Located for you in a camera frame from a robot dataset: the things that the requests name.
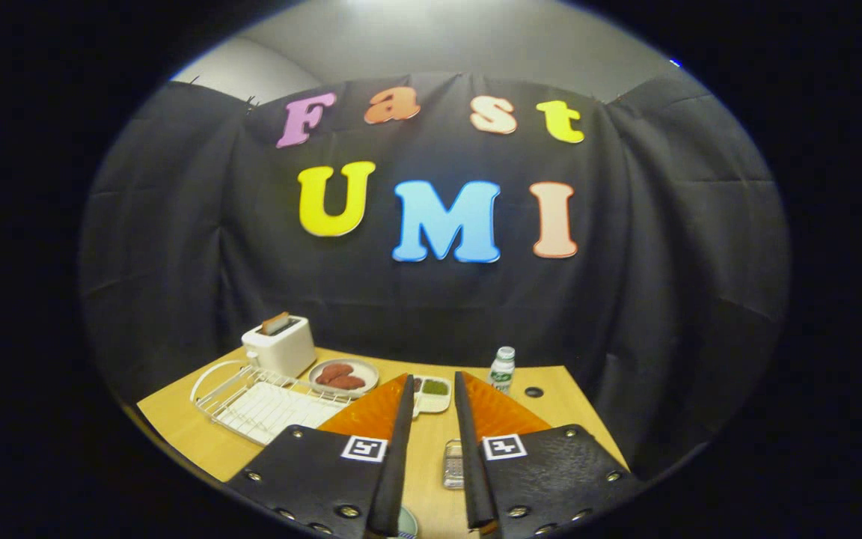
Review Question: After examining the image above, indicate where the metal wire basket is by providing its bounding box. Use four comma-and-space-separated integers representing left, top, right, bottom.
443, 439, 466, 490

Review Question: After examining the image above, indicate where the white toaster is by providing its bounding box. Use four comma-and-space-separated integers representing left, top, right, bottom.
242, 315, 317, 378

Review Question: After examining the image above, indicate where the white divided tray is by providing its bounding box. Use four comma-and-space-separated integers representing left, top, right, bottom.
410, 374, 453, 418

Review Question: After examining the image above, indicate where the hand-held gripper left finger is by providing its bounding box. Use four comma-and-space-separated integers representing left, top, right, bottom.
225, 372, 417, 539

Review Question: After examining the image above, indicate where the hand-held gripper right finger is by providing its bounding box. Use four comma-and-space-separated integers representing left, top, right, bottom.
453, 371, 645, 539

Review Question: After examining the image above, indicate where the white oval plate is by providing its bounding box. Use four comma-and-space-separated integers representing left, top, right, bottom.
308, 358, 380, 399

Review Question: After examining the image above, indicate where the white drink bottle green label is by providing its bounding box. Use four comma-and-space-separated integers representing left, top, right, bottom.
489, 346, 516, 395

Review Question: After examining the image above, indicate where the white wire dish rack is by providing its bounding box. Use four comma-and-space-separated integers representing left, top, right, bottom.
190, 360, 353, 447

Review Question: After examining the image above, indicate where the black backdrop cloth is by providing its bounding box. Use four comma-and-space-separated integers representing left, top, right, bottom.
78, 71, 791, 480

